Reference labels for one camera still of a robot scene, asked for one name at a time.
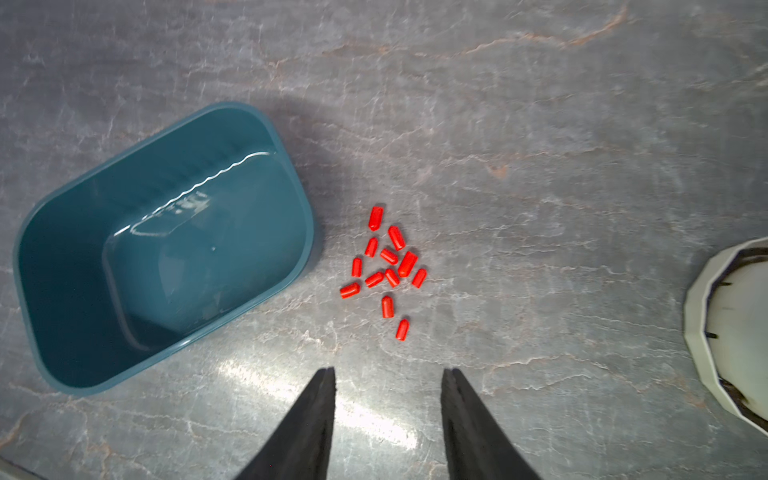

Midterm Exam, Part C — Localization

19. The white plant pot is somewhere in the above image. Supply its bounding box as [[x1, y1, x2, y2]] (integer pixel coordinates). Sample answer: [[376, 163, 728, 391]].
[[683, 238, 767, 434]]

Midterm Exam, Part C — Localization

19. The red protection sleeve eleventh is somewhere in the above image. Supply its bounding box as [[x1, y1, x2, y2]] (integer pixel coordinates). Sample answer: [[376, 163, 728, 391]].
[[412, 268, 428, 288]]

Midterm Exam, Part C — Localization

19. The teal plastic storage box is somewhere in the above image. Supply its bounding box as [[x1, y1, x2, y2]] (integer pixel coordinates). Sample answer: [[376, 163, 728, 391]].
[[13, 102, 322, 396]]

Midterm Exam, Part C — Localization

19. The red protection sleeve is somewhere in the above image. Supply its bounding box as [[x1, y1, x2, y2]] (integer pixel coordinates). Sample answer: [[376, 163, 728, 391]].
[[368, 206, 384, 232], [384, 268, 400, 287], [364, 236, 379, 258], [397, 251, 418, 278], [365, 271, 385, 288], [381, 295, 395, 318], [380, 247, 399, 265], [340, 282, 361, 299], [388, 225, 406, 251], [351, 257, 363, 278]]

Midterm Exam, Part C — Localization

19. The red protection sleeve lone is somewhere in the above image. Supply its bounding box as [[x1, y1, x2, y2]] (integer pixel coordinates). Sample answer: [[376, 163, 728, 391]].
[[395, 318, 410, 341]]

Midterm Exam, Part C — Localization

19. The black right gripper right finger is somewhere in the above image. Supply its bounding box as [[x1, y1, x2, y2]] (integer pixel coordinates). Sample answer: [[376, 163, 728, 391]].
[[441, 369, 539, 479]]

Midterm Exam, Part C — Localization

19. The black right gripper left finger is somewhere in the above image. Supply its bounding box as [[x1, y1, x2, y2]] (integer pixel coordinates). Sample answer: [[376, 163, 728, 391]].
[[237, 367, 336, 479]]

